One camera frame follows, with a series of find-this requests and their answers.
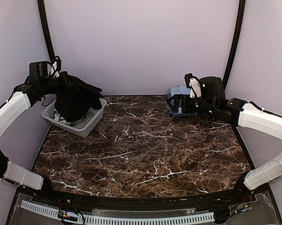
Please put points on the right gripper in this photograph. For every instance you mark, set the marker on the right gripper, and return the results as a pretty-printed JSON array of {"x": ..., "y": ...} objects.
[{"x": 186, "y": 108}]

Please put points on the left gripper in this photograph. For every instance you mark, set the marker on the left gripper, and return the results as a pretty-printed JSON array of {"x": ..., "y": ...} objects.
[{"x": 64, "y": 74}]

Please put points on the black long sleeve shirt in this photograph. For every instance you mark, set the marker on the black long sleeve shirt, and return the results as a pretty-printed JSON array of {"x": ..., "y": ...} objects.
[{"x": 77, "y": 99}]

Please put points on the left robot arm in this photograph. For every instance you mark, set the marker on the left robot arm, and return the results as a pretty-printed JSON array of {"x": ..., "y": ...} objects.
[{"x": 23, "y": 97}]

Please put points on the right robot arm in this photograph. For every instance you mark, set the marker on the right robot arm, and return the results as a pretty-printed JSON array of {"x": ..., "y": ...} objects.
[{"x": 238, "y": 113}]

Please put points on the light blue folded shirt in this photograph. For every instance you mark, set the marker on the light blue folded shirt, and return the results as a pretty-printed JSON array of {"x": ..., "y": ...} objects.
[{"x": 180, "y": 90}]

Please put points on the black white checkered shirt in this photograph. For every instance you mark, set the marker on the black white checkered shirt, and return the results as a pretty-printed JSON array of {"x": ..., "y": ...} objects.
[{"x": 59, "y": 118}]

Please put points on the grey plastic basket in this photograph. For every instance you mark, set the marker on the grey plastic basket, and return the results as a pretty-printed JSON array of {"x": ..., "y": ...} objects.
[{"x": 81, "y": 128}]

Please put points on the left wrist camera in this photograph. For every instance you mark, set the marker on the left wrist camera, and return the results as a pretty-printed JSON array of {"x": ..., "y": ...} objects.
[{"x": 45, "y": 69}]

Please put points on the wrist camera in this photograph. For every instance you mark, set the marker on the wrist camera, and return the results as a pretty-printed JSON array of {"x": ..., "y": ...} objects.
[
  {"x": 206, "y": 87},
  {"x": 45, "y": 69}
]

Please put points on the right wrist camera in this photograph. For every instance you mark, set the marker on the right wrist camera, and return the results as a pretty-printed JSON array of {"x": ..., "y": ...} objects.
[{"x": 206, "y": 87}]

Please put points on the left black frame post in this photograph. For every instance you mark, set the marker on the left black frame post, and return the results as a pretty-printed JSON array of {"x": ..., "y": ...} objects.
[{"x": 45, "y": 29}]

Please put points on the black front rail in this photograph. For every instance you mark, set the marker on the black front rail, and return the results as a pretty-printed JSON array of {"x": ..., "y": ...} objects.
[{"x": 218, "y": 200}]

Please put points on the white slotted cable duct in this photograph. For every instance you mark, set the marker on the white slotted cable duct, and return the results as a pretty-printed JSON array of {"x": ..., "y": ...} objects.
[{"x": 105, "y": 217}]

